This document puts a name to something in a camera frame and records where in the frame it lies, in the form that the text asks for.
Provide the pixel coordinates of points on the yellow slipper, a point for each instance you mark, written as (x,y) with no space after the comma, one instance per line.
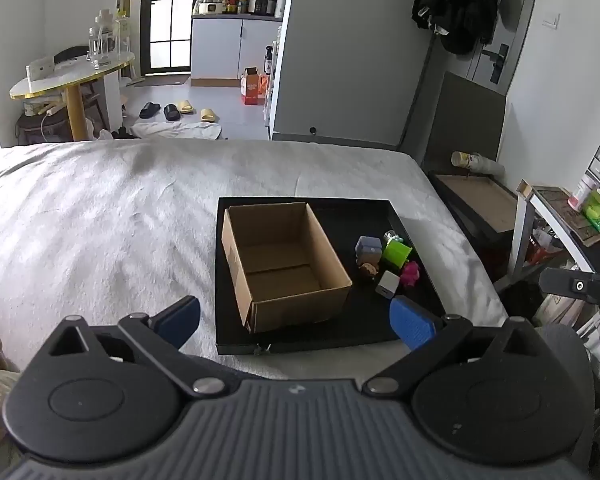
(209,115)
(185,107)

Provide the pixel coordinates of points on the grey entrance door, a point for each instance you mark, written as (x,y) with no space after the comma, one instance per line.
(517,35)

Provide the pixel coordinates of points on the grey leaning board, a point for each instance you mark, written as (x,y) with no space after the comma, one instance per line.
(470,120)

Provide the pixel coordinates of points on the black-framed glass door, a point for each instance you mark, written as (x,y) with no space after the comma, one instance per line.
(170,35)

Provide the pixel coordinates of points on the slim clear water bottle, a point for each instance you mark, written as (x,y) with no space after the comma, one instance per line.
(121,35)

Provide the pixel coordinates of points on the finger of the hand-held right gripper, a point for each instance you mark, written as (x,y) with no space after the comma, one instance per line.
(575,286)

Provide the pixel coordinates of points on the pink-capped white bottle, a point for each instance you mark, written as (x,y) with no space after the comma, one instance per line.
(579,195)

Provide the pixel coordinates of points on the black frame with cardboard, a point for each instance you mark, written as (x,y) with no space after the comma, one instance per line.
(480,205)

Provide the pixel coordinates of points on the white floor towel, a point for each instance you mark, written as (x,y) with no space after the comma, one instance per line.
(180,130)

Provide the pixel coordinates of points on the dark spray bottle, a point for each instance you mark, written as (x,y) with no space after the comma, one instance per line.
(268,62)

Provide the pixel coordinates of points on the oval gold-rimmed table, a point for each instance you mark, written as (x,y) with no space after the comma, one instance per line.
(70,77)

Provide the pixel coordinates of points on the dark round stool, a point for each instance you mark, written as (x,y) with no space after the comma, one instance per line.
(32,127)

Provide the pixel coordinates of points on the red cardboard carton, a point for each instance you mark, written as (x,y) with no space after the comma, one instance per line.
(252,89)

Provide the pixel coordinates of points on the white charger plug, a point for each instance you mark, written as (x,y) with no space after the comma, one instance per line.
(387,284)

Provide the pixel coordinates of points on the pink plastic toy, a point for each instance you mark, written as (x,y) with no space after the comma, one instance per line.
(410,274)

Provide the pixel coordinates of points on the black slipper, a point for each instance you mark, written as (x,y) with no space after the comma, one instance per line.
(172,112)
(150,110)

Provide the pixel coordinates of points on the black shallow tray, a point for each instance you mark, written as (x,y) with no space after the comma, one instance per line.
(380,325)

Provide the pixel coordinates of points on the brown-haired doll figurine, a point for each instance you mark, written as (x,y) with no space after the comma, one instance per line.
(368,270)

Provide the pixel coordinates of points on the green hexagonal toy cup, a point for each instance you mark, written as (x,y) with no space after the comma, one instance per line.
(397,254)

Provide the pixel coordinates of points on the black hanging jacket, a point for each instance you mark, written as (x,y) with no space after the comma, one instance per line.
(455,5)

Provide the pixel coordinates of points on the grey door mat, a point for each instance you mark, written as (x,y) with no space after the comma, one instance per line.
(165,80)

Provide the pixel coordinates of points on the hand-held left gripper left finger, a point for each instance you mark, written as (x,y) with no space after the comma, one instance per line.
(180,317)

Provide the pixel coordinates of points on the white light switch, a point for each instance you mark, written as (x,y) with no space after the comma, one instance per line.
(551,21)

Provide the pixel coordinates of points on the blue-grey cube toy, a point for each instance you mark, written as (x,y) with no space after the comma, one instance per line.
(368,250)

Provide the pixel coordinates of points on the small clear plastic item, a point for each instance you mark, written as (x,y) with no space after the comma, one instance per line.
(391,236)

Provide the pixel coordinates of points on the white kitchen cabinet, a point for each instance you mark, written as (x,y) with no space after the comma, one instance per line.
(215,50)

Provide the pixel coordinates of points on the stack of paper cups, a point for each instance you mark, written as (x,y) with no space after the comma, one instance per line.
(480,164)

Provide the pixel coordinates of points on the brown cardboard box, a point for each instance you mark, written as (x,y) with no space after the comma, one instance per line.
(280,265)

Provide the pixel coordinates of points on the cluttered side shelf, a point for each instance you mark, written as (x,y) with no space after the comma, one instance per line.
(555,210)

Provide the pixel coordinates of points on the white plastic bag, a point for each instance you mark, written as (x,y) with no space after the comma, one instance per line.
(105,135)

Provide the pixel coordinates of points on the green packet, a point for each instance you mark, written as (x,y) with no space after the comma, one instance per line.
(599,212)

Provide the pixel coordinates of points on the large clear water bottle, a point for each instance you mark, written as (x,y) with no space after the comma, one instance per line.
(100,40)

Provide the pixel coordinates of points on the white box on table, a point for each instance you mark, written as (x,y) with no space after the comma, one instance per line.
(40,69)

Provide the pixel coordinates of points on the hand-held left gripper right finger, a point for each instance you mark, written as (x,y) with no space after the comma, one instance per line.
(412,322)

